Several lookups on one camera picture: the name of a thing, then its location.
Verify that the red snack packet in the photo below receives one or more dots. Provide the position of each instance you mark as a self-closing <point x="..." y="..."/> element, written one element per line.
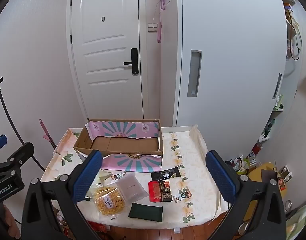
<point x="154" y="191"/>

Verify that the clear bag of yellow snacks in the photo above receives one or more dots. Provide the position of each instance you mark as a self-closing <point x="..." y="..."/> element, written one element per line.
<point x="109" y="201"/>

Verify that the black and brown snack packet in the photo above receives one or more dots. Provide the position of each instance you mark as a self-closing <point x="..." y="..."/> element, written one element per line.
<point x="167" y="192"/>

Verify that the white shelf unit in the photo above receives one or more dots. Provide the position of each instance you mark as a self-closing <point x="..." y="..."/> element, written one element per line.
<point x="277" y="110"/>

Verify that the long black snack packet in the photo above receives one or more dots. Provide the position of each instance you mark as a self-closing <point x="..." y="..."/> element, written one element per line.
<point x="165" y="173"/>

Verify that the cardboard box with pink lining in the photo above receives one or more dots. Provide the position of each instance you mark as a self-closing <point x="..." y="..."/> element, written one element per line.
<point x="123" y="145"/>

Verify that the translucent grey packet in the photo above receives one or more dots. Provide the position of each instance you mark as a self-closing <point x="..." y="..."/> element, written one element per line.
<point x="131" y="187"/>

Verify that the white light switch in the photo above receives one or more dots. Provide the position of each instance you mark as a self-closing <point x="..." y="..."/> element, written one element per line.
<point x="153" y="27"/>

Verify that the floral tablecloth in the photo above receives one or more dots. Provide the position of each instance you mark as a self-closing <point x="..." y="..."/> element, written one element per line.
<point x="195" y="170"/>

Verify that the green cracker packet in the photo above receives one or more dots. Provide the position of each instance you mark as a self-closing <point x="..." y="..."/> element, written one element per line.
<point x="146" y="212"/>

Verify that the pink fly swatter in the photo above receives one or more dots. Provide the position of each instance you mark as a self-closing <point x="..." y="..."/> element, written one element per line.
<point x="47" y="135"/>

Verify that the light green cushion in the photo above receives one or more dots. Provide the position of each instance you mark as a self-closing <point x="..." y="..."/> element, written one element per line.
<point x="299" y="222"/>

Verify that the small white and green packet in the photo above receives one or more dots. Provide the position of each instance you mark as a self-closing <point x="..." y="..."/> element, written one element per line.
<point x="183" y="195"/>

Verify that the white panelled door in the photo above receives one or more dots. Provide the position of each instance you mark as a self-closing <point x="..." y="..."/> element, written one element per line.
<point x="105" y="55"/>

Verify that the green bottle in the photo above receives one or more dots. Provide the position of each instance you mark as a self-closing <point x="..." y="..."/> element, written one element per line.
<point x="269" y="127"/>

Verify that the yellow stool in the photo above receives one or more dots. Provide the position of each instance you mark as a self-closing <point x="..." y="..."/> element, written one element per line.
<point x="257" y="180"/>

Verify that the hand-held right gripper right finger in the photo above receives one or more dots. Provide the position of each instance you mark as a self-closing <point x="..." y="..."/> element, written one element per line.
<point x="223" y="177"/>

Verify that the person's left hand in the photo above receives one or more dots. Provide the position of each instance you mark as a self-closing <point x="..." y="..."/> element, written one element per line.
<point x="12" y="221"/>

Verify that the small dark snack packet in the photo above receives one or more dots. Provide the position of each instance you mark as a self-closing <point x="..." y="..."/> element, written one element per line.
<point x="118" y="176"/>

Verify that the white triangular packet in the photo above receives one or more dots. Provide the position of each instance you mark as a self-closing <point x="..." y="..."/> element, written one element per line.
<point x="104" y="177"/>

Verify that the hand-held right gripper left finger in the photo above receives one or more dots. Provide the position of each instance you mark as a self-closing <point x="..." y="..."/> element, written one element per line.
<point x="88" y="177"/>

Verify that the white wardrobe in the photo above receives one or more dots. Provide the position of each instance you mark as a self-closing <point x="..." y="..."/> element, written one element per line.
<point x="230" y="42"/>

